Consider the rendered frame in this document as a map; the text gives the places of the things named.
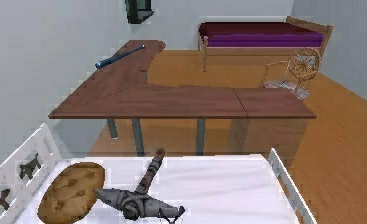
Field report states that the brown L-shaped desk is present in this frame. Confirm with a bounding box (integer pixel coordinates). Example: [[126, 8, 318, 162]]
[[48, 39, 317, 165]]

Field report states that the white bed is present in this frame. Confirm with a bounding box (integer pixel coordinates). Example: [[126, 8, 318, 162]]
[[0, 123, 318, 224]]

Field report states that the blue baseball bat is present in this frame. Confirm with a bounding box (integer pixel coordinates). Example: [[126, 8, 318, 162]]
[[94, 44, 146, 70]]

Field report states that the wooden bed purple mattress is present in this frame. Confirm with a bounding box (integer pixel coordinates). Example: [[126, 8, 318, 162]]
[[197, 15, 335, 73]]

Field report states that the dark framed window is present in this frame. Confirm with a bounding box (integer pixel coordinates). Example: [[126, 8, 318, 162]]
[[124, 0, 155, 25]]

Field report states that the wicker round-back chair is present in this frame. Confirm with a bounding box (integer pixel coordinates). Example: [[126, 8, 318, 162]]
[[260, 47, 322, 101]]

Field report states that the brown round pillow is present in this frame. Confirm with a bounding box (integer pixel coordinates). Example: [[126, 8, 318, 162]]
[[37, 161, 106, 224]]

